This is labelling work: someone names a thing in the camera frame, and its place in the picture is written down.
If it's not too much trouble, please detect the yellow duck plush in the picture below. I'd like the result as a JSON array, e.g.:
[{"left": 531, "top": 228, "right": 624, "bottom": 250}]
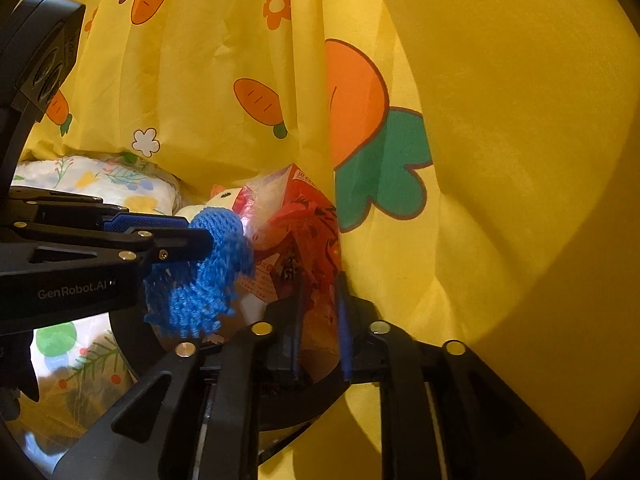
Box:
[{"left": 177, "top": 184, "right": 248, "bottom": 223}]

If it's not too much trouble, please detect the red and white plastic bag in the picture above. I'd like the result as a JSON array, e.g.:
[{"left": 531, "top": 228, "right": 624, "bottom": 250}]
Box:
[{"left": 240, "top": 162, "right": 346, "bottom": 381}]

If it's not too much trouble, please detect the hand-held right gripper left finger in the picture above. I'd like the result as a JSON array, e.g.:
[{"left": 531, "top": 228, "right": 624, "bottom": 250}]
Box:
[{"left": 52, "top": 290, "right": 306, "bottom": 480}]

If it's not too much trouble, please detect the yellow carrot print curtain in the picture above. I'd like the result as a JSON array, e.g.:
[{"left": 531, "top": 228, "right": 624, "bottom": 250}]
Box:
[{"left": 20, "top": 0, "right": 640, "bottom": 480}]

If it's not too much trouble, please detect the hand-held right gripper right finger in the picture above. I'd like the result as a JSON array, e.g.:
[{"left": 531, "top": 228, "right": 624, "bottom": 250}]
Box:
[{"left": 339, "top": 272, "right": 583, "bottom": 480}]

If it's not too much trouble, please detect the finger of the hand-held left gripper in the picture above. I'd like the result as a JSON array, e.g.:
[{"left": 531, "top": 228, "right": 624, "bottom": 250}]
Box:
[
  {"left": 30, "top": 187, "right": 191, "bottom": 234},
  {"left": 30, "top": 226, "right": 217, "bottom": 266}
]

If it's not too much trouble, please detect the blue foam net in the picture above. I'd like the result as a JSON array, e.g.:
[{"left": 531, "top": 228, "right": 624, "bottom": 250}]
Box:
[{"left": 142, "top": 207, "right": 256, "bottom": 339}]

